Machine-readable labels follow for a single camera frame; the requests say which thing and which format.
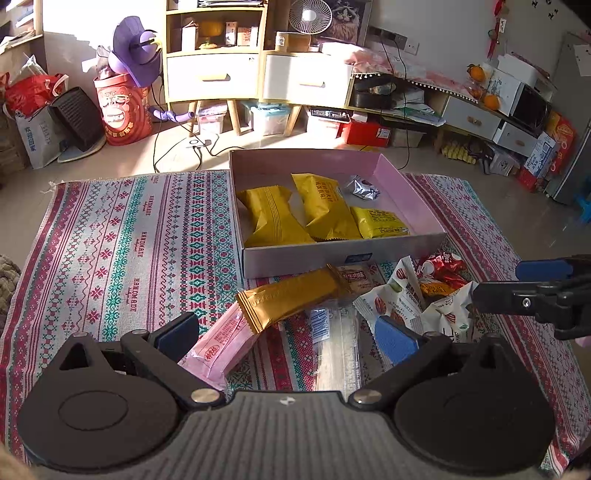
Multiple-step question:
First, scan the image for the white wooden drawer cabinet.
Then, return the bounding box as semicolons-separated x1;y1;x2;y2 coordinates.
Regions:
161;1;353;135

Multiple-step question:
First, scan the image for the orange white snack packet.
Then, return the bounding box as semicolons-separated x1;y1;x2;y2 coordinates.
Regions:
420;280;456;298

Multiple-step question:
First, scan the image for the yellow logo snack bag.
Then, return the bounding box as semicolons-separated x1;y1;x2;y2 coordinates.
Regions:
291;173;362;241

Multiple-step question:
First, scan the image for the patterned woven tablecloth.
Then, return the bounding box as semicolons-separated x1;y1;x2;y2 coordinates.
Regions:
1;170;590;475

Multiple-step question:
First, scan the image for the wall power strip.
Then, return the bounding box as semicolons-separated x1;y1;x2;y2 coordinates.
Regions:
367;26;408;50

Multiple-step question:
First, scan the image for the large yellow pillow snack bag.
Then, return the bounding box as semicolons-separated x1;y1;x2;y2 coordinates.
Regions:
236;185;315;248

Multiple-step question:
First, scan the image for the black power cable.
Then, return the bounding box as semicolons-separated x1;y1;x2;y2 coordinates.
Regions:
150;85;246;174

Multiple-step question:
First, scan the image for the low TV console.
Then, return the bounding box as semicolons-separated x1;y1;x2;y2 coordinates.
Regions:
349;69;543;157

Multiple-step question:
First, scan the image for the black space heater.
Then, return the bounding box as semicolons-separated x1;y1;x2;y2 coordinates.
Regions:
49;87;104;152

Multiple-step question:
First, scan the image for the gold long snack bar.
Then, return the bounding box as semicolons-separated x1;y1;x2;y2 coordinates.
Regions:
236;264;353;334

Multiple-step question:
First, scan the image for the red cartoon bucket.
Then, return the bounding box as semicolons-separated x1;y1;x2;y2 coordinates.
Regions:
94;73;152;146

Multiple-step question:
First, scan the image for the small silver snack packet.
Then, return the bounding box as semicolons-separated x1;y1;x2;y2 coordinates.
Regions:
342;175;381;202

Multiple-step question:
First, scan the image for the small brown cake packet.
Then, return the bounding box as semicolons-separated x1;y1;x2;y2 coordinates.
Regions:
338;263;385;295

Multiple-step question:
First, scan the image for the purple toy hat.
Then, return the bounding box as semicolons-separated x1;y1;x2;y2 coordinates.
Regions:
108;16;162;88

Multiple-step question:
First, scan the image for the pink long snack packet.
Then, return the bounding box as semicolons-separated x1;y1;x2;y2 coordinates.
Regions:
179;302;259;390

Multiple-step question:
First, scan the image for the clear plastic storage bin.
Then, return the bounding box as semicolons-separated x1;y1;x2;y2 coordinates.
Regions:
249;104;290;136

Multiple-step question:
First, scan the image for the red plastic bag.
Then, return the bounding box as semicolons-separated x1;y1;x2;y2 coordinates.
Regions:
5;74;69;117

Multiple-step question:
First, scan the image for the yellow bottle pack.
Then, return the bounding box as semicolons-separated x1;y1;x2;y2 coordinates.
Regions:
441;140;477;165

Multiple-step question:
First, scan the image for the white nut snack bag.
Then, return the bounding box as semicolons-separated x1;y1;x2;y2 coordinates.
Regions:
420;281;479;343

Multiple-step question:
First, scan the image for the microwave oven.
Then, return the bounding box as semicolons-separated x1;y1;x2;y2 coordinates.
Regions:
509;83;551;137

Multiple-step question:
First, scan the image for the cream biscuit packet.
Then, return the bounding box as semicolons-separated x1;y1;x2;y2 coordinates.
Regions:
308;305;362;399

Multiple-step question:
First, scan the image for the red box under console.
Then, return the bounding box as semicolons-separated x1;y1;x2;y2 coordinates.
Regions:
342;120;392;148

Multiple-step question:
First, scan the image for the white pecan kernel bag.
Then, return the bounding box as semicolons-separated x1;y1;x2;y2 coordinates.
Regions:
353;256;427;335

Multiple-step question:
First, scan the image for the red crinkled snack bag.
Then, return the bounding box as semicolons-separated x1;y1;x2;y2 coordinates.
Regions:
417;252;468;290

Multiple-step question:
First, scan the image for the orange fruit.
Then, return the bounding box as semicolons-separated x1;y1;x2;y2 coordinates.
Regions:
467;64;487;84
481;93;501;111

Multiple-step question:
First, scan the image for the cat picture frame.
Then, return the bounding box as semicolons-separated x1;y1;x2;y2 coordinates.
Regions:
321;0;373;46

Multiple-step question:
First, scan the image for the white desk fan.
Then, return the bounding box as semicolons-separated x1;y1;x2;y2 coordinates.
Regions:
288;0;332;35

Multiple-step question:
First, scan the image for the white paper shopping bag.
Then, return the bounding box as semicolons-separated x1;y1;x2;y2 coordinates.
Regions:
15;106;68;170

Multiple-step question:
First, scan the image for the pink cardboard box tray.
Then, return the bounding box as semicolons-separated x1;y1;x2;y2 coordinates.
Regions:
229;149;446;279

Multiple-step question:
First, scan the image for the yellow snack packet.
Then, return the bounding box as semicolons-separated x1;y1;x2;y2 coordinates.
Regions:
351;206;410;239

